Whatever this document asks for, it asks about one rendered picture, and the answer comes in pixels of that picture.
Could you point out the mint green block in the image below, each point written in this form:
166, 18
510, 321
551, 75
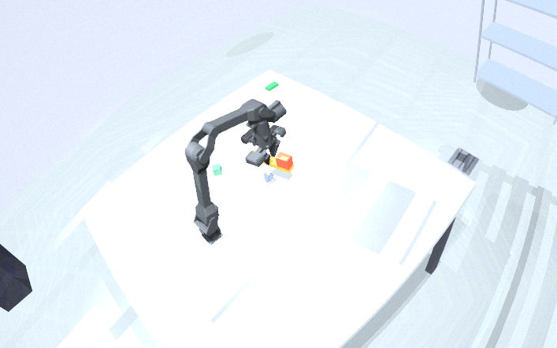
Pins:
217, 170

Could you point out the yellow bar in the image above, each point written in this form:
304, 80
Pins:
282, 161

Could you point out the green flat block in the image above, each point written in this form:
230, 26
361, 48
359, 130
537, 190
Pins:
271, 86

